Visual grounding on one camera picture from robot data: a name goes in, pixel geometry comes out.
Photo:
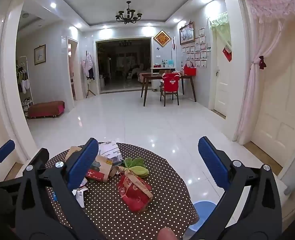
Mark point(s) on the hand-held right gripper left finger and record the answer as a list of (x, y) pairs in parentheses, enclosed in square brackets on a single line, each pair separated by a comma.
[(83, 163)]

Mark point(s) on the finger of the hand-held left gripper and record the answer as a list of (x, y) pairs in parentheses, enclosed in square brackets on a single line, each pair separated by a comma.
[(38, 156), (5, 150)]

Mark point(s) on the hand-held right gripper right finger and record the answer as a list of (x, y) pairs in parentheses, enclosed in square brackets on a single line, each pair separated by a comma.
[(213, 165)]

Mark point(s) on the red cardboard box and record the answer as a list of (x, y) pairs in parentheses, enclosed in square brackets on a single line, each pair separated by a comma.
[(100, 170)]

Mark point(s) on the blue plastic bin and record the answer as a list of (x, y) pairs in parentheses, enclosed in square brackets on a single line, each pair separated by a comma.
[(202, 212)]

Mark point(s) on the red wrapper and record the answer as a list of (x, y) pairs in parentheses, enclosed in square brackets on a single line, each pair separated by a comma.
[(135, 195)]

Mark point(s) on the person's right hand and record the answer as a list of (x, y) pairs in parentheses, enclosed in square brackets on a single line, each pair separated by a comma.
[(167, 234)]

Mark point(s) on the grey plastic mailer bag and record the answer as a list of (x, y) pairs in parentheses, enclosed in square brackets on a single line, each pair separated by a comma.
[(111, 151)]

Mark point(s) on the small white carton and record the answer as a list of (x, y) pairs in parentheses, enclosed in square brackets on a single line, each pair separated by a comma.
[(80, 196)]

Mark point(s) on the red footstool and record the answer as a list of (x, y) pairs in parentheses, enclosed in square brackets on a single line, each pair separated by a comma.
[(46, 108)]

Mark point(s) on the brown polka dot tablecloth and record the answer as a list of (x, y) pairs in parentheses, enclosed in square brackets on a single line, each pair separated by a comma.
[(162, 172)]

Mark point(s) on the green leaves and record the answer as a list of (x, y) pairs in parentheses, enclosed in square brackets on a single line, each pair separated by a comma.
[(137, 167)]

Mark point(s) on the white clothes rack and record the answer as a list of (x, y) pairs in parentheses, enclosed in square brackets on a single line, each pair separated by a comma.
[(25, 85)]

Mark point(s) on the wooden coat stand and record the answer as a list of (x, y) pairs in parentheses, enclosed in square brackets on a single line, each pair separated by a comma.
[(90, 90)]

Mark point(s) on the white panel door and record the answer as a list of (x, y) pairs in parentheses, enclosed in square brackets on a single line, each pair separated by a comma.
[(221, 85), (280, 105)]

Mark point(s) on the red chair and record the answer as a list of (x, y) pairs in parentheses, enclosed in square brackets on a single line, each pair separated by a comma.
[(170, 96)]

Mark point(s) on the pink lace curtain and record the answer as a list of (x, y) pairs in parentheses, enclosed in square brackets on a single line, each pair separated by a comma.
[(252, 92)]

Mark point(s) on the red chair cover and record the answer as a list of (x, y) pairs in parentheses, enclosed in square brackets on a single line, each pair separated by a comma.
[(171, 81)]

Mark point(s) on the red gift box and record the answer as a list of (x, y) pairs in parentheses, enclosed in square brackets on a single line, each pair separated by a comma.
[(190, 71)]

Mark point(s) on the white jacket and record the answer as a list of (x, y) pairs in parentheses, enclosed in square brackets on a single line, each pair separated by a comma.
[(88, 63)]

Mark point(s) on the framed flower picture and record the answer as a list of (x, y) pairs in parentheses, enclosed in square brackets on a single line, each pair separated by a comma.
[(40, 54)]

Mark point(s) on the dark wooden dining table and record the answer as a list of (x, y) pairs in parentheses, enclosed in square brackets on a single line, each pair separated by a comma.
[(152, 76)]

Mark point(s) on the glass sliding door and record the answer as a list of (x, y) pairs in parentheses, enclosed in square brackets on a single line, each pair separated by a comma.
[(123, 60)]

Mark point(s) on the white sideboard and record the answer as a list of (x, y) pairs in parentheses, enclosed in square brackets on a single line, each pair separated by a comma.
[(154, 70)]

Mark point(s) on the small potted plant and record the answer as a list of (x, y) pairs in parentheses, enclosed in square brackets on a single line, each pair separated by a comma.
[(164, 63)]

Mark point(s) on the red hanging door ornament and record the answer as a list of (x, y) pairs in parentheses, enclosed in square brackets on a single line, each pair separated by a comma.
[(227, 52)]

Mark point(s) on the dark red curtain bow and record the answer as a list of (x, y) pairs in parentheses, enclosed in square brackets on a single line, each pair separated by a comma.
[(262, 62)]

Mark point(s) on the green curtain valance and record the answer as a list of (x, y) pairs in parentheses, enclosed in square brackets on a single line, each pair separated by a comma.
[(218, 21)]

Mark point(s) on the black chandelier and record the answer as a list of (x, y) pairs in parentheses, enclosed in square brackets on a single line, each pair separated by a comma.
[(128, 12)]

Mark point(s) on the wall of certificates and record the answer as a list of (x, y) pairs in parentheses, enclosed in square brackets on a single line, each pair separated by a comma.
[(198, 52)]

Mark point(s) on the dark framed wall picture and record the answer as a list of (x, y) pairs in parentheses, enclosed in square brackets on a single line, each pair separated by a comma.
[(187, 33)]

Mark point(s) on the red diamond wall decoration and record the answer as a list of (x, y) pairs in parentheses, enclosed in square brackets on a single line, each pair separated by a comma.
[(162, 39)]

